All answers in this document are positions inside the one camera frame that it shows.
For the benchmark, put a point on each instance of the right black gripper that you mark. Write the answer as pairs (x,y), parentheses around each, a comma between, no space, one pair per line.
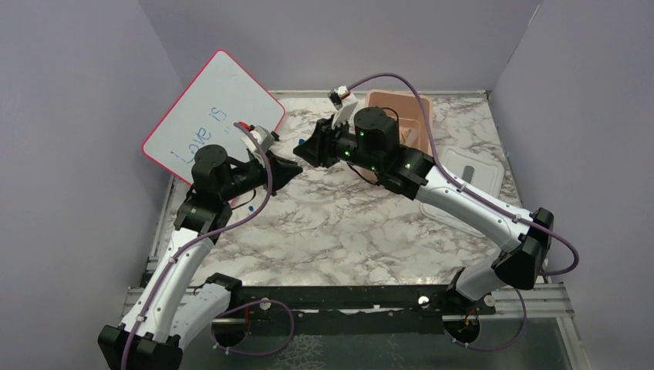
(317,150)

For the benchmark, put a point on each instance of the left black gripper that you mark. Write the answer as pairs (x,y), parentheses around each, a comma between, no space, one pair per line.
(282,172)

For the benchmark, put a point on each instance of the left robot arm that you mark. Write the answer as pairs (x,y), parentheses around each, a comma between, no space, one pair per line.
(157,329)

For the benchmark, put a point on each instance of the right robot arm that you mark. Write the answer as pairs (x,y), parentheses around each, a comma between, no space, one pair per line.
(372,143)

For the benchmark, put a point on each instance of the pink plastic bin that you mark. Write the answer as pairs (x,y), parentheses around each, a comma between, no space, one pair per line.
(404,107)

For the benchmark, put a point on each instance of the white plastic bin lid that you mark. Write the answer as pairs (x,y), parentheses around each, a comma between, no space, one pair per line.
(484,173)

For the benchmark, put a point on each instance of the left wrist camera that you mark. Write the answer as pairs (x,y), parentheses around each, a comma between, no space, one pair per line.
(261,137)

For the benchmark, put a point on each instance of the white board with pink frame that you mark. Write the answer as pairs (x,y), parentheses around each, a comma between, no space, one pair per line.
(220,95)

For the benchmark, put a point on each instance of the black metal base rail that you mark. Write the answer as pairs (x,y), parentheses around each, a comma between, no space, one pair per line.
(377,309)

